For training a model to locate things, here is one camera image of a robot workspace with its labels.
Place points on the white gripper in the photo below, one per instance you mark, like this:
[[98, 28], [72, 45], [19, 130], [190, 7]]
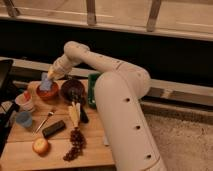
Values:
[[62, 66]]

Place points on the blue sponge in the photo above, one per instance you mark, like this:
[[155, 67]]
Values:
[[45, 83]]

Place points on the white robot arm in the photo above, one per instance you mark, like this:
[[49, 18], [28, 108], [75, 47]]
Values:
[[117, 93]]

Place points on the red bowl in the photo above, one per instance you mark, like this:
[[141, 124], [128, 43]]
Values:
[[48, 95]]

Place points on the purple bowl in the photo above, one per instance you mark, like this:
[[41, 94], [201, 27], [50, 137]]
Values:
[[72, 90]]

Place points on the white cup with red item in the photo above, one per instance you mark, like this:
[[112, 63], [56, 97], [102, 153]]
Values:
[[25, 101]]

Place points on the green plastic tray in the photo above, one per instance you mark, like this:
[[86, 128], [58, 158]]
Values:
[[92, 78]]

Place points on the yellow corn cob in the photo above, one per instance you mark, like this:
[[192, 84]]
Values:
[[74, 113]]

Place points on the blue plastic cup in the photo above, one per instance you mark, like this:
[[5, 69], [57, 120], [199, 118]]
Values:
[[24, 119]]

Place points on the black rectangular block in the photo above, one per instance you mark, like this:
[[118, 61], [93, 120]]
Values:
[[53, 129]]

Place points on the wooden table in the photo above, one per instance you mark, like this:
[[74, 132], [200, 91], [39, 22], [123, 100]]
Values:
[[18, 154]]

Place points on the black device at left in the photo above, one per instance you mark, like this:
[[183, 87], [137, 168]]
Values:
[[8, 92]]

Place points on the red yellow apple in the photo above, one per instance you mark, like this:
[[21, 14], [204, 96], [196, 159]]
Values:
[[40, 146]]

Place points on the bunch of dark grapes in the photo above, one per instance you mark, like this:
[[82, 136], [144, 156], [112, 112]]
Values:
[[78, 142]]

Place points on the black handled utensil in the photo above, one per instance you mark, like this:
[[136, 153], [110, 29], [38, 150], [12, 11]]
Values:
[[83, 116]]

